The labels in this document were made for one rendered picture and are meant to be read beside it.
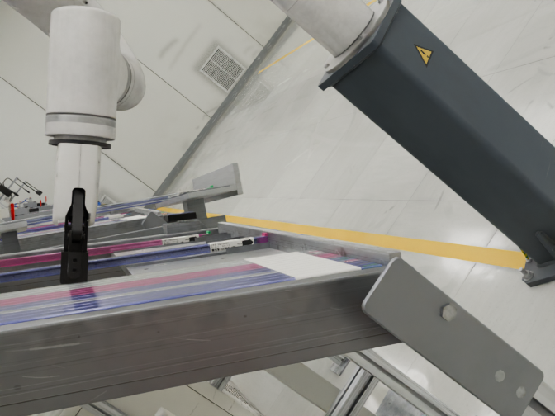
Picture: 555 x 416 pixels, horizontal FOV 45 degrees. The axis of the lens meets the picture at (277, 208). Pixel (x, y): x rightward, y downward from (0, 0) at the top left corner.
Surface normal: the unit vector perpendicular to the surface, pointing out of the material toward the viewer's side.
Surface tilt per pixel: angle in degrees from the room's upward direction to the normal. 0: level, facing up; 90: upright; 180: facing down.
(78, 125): 86
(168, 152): 90
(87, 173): 95
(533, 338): 0
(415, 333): 90
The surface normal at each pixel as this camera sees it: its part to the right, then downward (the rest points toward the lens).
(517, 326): -0.76, -0.59
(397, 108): -0.38, 0.73
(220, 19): 0.30, 0.02
